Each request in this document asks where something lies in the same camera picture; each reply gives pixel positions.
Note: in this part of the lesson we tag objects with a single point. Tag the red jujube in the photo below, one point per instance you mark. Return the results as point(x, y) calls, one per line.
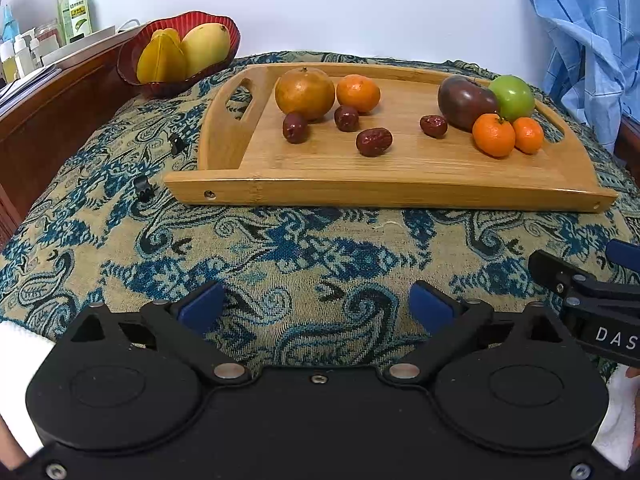
point(346, 118)
point(374, 142)
point(295, 127)
point(433, 126)

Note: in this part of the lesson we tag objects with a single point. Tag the blue paisley blanket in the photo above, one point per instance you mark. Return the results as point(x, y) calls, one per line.
point(300, 250)

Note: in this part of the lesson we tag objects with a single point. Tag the blue capped bottle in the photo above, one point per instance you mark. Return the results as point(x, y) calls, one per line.
point(8, 25)

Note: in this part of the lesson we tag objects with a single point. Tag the dark purple tomato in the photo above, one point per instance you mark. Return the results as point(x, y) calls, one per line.
point(465, 102)

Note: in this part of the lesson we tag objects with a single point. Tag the small black clip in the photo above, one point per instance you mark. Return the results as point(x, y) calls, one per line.
point(176, 144)
point(144, 189)

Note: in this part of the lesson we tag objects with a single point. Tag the white towel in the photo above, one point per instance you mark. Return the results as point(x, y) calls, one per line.
point(25, 360)

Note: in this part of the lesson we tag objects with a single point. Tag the small orange mandarin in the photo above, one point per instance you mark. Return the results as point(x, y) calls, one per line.
point(357, 92)
point(529, 136)

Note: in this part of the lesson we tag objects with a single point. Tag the wooden bamboo tray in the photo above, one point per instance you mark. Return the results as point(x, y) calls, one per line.
point(400, 165)

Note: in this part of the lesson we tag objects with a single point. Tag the small white bottle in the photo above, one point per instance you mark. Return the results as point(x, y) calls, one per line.
point(7, 62)
point(22, 57)

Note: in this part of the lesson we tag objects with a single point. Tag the blue plaid cloth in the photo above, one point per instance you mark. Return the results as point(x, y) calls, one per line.
point(585, 35)

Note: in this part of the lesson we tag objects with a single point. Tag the small mandarin with green stem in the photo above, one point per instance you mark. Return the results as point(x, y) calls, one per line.
point(494, 136)

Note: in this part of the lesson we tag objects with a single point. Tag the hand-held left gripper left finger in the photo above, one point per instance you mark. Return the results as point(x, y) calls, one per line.
point(202, 304)

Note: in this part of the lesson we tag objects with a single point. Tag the clear glass jar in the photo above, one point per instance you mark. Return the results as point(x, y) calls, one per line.
point(49, 35)

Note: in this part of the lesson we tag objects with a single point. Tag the reddish wooden furniture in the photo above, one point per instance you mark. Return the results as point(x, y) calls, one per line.
point(630, 150)

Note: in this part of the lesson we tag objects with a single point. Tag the green plastic bottle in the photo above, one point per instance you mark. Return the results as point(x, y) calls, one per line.
point(75, 15)

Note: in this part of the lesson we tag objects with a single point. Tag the large brownish orange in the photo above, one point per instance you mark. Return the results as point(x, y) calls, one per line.
point(305, 95)

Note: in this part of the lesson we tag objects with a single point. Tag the yellow starfruit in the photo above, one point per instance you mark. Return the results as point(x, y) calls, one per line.
point(160, 60)

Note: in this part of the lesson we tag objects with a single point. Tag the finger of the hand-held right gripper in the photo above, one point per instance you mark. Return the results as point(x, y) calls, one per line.
point(555, 270)
point(622, 252)

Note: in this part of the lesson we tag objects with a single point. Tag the red glass bowl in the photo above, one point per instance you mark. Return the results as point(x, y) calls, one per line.
point(150, 89)

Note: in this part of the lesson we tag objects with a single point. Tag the green tomato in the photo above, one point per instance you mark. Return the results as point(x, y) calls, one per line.
point(515, 97)

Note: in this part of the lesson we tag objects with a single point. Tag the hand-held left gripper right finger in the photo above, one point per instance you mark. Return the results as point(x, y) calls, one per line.
point(430, 305)

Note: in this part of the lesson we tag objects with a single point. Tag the yellow mango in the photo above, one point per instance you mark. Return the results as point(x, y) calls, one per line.
point(205, 49)

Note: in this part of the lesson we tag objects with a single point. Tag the white flat tray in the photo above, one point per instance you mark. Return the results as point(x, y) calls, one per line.
point(95, 42)

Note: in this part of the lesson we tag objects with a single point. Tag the dark wooden cabinet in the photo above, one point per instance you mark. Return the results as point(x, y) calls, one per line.
point(50, 125)

